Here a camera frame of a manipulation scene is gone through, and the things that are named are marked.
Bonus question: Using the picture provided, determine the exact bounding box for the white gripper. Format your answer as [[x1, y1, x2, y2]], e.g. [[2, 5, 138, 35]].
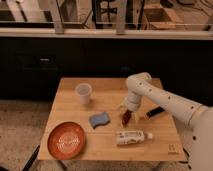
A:
[[119, 92, 142, 123]]

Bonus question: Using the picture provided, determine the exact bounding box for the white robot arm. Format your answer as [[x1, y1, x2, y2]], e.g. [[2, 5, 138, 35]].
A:
[[123, 72, 213, 171]]

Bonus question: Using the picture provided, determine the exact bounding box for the white plastic bottle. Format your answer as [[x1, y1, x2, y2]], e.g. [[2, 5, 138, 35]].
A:
[[116, 131, 153, 145]]

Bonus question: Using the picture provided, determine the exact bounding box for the blue sponge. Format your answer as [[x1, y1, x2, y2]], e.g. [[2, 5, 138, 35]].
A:
[[89, 112, 110, 129]]

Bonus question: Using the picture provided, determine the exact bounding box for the wooden table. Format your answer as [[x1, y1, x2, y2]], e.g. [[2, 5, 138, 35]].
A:
[[38, 78, 185, 161]]

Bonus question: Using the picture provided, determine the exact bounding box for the orange round plate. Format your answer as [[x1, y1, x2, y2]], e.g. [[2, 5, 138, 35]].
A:
[[47, 122, 86, 160]]

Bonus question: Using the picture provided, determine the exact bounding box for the cardboard box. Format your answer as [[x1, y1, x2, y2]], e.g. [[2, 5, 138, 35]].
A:
[[141, 4, 183, 30]]

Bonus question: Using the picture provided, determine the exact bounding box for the black office chair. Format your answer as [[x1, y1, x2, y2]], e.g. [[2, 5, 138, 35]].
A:
[[91, 0, 117, 29]]

